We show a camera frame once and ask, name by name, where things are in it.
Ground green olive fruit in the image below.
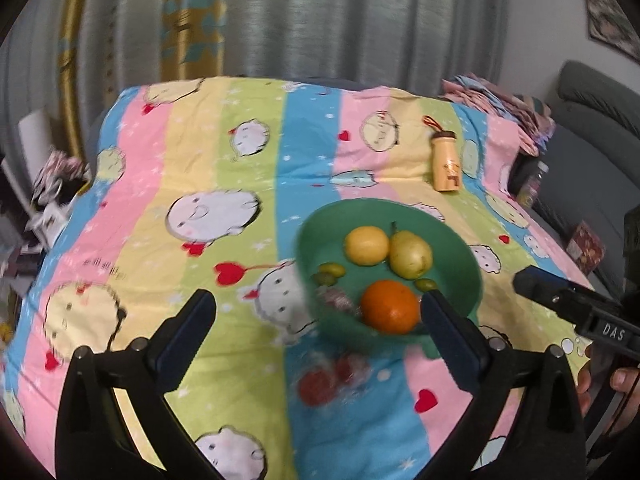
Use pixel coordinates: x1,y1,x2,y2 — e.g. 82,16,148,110
319,262,346,278
312,272,337,286
413,278,438,292

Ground yellow-green pear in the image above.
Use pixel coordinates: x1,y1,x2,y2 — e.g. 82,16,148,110
388,222,433,281

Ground orange fruit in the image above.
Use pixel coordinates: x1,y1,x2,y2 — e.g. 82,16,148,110
359,280,420,335

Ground red tomato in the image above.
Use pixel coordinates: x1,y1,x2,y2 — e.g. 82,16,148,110
297,367,337,408
334,353,371,388

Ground yellow lemon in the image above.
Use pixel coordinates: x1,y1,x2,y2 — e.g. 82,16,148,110
344,226,390,266

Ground green plastic basin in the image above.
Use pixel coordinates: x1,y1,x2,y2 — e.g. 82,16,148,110
294,198,483,359

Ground person's right hand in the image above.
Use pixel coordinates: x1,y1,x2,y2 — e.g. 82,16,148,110
575,343,640,418

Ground red patterned box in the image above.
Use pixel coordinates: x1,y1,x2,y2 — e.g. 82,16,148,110
566,221,605,275

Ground clear plastic bottle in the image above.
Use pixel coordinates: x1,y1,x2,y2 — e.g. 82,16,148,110
516,160,549,208

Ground grey sofa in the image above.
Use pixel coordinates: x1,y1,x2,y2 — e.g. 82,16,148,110
533,61,639,299

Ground folded pink patterned clothes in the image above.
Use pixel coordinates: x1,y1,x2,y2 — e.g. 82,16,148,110
440,74,555,157

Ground yellow bear water bottle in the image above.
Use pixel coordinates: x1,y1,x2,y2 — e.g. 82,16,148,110
423,115,461,193

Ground clutter pile of bags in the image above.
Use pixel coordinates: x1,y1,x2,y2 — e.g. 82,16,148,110
1,150,91,252

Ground framed wall picture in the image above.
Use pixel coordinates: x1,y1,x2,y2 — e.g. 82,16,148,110
586,0,639,62

